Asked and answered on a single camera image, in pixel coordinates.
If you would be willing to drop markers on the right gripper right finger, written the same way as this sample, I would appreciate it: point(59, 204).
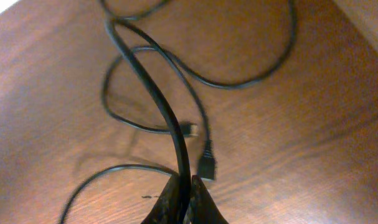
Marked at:
point(202, 209)

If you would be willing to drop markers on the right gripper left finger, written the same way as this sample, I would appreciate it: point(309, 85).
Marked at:
point(166, 208)

